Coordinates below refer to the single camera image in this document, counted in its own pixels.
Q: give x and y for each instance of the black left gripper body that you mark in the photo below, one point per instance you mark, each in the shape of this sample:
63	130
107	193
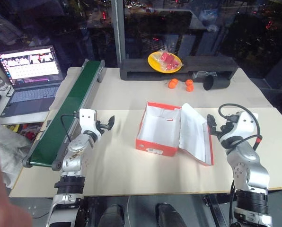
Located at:
100	125

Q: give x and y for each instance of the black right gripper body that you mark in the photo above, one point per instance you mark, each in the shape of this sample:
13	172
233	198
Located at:
222	132

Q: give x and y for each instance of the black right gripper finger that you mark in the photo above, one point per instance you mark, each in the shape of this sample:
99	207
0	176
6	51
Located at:
211	123

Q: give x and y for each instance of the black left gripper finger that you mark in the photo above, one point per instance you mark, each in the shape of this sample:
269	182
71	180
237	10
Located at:
111	120

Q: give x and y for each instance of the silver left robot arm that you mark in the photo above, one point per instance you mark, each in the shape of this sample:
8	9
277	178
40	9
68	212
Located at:
72	153

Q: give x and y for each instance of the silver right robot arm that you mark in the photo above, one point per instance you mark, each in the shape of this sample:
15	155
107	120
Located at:
247	165

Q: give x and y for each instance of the green conveyor belt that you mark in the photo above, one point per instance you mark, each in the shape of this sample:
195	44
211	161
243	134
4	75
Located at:
65	111

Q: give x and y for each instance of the red shoe box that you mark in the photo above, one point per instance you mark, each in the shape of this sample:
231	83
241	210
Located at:
164	127

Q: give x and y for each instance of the black cylindrical cup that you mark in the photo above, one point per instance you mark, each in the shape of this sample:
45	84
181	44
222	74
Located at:
217	83

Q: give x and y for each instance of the orange round toy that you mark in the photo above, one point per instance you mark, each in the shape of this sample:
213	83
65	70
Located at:
173	83
189	85

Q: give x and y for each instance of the clear plastic bag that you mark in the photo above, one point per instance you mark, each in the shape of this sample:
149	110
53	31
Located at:
199	74

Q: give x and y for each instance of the long black foam block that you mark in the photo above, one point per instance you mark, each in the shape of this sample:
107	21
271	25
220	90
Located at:
212	63

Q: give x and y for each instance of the yellow plate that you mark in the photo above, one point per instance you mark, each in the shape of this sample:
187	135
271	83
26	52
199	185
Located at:
152	61

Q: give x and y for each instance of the red blocks in plastic bag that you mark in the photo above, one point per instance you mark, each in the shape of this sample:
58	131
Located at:
169	60

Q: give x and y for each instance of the grey open laptop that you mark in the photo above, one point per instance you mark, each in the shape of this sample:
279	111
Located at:
32	78

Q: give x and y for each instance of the grey metal window pillar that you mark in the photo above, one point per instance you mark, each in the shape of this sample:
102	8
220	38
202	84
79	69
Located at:
118	30

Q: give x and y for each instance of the grey cloth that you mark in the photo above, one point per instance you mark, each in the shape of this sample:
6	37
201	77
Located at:
6	146

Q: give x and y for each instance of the blurred reddish person's limb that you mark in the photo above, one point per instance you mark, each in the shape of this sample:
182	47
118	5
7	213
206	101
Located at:
3	194

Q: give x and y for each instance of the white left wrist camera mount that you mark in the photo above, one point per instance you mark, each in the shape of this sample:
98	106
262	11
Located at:
87	119

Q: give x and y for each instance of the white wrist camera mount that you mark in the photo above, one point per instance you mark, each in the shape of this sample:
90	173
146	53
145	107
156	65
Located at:
87	119
244	124

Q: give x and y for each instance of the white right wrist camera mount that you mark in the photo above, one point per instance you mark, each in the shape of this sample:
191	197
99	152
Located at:
244	124

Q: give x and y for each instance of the black table frame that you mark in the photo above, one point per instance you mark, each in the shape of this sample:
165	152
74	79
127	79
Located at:
214	208

